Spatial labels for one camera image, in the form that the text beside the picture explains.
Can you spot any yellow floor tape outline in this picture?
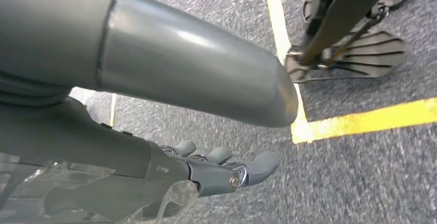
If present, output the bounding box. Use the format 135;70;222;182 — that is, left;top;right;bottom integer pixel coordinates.
263;0;437;145

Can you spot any black robot leg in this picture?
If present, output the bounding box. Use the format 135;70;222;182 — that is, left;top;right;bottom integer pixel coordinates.
300;0;407;67

